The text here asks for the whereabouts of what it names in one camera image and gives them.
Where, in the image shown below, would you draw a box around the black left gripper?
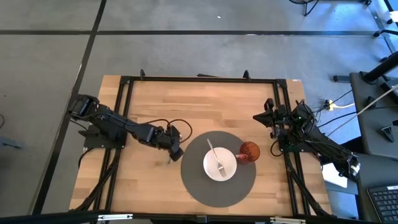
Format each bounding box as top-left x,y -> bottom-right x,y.
147,126 -> 185,163

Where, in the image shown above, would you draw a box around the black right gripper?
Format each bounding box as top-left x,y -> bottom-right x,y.
252,98 -> 290,140

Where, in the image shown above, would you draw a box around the red faceted plastic cup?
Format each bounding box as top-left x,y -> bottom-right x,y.
235,141 -> 261,165

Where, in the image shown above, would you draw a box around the silver fork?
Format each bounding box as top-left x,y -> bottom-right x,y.
206,138 -> 227,179

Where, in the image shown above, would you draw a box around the grey round woven placemat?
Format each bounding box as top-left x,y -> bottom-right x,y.
180,130 -> 257,208

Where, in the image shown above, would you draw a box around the white bowl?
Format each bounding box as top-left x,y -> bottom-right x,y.
203,147 -> 238,182

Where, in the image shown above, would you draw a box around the yellow power strip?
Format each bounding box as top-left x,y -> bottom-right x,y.
325,99 -> 356,111

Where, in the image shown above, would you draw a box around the white box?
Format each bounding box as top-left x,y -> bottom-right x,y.
321,162 -> 348,189

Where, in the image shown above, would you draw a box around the grey desk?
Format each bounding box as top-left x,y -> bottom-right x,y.
349,71 -> 398,156

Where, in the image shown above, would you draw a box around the black stand legs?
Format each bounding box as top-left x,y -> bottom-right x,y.
289,0 -> 373,17

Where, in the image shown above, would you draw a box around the black pole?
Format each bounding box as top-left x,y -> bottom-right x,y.
362,51 -> 398,83

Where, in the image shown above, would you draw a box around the black keyboard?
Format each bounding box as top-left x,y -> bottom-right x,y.
366,184 -> 398,223

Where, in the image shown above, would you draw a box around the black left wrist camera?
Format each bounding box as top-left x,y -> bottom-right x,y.
167,125 -> 182,139

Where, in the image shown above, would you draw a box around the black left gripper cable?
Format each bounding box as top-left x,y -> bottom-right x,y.
136,118 -> 194,144

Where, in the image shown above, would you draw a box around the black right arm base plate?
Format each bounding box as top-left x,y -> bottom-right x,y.
277,129 -> 315,153

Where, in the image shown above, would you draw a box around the black table frame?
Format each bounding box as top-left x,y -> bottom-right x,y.
70,68 -> 332,218

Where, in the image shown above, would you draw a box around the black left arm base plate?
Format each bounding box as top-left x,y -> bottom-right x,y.
83,123 -> 127,149

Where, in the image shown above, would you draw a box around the silver bracket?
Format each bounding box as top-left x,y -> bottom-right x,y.
98,213 -> 134,222
269,217 -> 306,224

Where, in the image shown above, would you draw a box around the beige cable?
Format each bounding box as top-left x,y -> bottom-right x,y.
326,85 -> 398,138

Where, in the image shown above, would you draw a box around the black overhead mount bar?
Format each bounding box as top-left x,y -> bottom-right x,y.
0,210 -> 398,224

